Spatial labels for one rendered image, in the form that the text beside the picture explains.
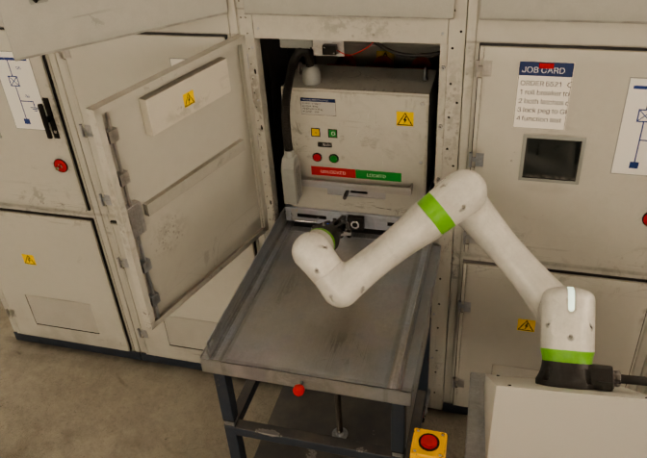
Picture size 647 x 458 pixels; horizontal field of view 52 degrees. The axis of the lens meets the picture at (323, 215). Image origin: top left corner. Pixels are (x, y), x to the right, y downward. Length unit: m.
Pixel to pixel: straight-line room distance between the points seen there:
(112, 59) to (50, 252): 1.03
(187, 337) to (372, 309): 1.16
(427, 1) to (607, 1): 0.47
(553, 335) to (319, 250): 0.63
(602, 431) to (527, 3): 1.11
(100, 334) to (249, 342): 1.37
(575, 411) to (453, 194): 0.60
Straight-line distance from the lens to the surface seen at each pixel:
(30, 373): 3.45
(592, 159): 2.14
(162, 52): 2.29
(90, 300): 3.15
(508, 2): 1.95
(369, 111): 2.18
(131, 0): 2.03
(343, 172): 2.31
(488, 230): 1.94
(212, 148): 2.16
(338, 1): 2.01
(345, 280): 1.79
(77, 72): 2.50
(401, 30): 2.02
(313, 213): 2.42
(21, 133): 2.78
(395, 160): 2.25
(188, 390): 3.10
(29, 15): 1.97
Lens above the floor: 2.23
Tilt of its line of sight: 33 degrees down
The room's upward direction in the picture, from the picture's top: 4 degrees counter-clockwise
